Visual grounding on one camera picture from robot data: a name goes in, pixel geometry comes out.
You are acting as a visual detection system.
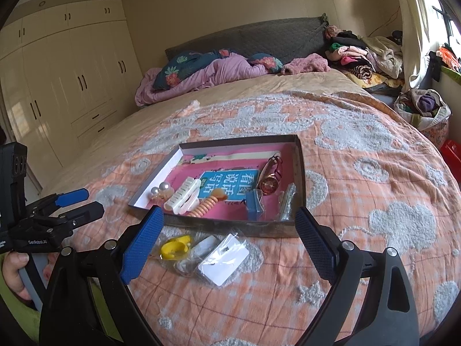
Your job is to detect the yellow ring in clear bag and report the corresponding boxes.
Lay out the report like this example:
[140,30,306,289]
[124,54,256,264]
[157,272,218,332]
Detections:
[155,234,193,264]

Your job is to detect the cream curtain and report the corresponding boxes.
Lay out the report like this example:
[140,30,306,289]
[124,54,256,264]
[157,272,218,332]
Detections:
[391,0,438,91]

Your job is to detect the white pearl hair accessory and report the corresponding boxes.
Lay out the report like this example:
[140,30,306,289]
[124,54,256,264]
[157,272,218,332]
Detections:
[149,183,173,203]

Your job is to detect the black hanging pouch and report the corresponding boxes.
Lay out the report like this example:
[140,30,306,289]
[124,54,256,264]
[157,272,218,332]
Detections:
[428,52,442,82]

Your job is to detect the grey padded headboard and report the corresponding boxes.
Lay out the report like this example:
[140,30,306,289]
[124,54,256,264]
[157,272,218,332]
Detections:
[165,16,329,62]

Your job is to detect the pink book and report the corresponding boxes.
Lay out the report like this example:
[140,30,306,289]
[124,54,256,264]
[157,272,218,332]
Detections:
[173,148,289,221]

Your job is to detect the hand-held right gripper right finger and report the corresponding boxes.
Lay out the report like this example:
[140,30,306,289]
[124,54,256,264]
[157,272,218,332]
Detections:
[294,206,422,346]

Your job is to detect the beige bed sheet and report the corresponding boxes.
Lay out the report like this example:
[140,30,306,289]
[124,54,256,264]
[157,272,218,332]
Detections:
[41,68,364,195]

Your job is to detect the long white card packet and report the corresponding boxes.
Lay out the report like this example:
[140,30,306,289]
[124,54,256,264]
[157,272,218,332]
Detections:
[176,235,218,274]

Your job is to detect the green sill mat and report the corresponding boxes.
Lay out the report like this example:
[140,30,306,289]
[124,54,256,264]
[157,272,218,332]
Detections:
[441,67,461,88]

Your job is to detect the cream wardrobe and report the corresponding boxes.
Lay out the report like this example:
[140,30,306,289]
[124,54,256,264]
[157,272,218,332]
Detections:
[0,2,143,188]

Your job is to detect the dark floral pillow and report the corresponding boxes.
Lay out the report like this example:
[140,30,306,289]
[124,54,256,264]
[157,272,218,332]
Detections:
[153,51,220,90]
[248,53,283,73]

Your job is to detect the window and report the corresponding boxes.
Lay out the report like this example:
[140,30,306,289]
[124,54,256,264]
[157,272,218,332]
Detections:
[414,0,461,69]

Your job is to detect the green garment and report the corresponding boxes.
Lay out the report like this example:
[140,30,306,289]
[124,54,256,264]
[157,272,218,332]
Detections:
[84,279,121,334]

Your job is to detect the purple quilt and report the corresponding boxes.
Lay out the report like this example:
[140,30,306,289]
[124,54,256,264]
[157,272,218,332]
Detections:
[135,52,269,107]

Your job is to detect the pile of clothes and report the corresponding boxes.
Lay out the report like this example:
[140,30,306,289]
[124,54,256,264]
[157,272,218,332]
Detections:
[324,25,406,89]

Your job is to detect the person's left hand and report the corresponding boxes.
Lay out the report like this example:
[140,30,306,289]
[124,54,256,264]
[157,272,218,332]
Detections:
[0,252,59,301]

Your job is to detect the shallow grey cardboard box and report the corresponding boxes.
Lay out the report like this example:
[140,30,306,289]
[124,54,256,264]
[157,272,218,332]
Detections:
[128,134,307,239]

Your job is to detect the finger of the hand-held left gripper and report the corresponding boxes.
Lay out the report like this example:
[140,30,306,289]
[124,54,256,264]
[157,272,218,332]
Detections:
[36,202,105,232]
[27,188,90,210]

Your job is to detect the silver foil packet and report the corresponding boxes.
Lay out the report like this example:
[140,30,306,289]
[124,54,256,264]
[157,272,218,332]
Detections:
[277,183,298,222]

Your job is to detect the brown strap wristwatch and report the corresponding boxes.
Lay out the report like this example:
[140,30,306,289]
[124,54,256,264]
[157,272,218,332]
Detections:
[256,154,285,196]

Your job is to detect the red box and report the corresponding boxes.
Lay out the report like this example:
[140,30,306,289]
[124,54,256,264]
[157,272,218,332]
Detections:
[440,139,461,174]

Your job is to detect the pink fuzzy garment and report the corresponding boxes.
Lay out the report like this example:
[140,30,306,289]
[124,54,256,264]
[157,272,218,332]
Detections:
[281,53,331,76]

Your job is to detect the clothes on window sill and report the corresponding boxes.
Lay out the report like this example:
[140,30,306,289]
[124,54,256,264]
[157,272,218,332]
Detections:
[428,43,461,74]

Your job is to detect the patterned bag of clothes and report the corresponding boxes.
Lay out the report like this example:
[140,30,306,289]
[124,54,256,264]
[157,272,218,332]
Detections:
[394,88,451,145]

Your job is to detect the orange spiral hair tie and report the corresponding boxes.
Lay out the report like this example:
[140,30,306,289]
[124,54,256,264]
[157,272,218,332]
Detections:
[187,193,228,219]

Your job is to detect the white earring card in bag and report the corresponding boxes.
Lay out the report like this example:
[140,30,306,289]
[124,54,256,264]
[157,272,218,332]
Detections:
[196,233,250,286]

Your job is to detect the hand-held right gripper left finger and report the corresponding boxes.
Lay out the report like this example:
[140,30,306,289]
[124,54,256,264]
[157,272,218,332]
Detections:
[39,205,165,346]

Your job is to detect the small peach cloth piece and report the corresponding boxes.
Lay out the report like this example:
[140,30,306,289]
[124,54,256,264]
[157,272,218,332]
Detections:
[180,100,201,116]

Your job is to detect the white hair claw clip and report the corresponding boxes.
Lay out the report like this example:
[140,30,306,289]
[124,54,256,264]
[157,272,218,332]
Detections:
[164,176,202,215]

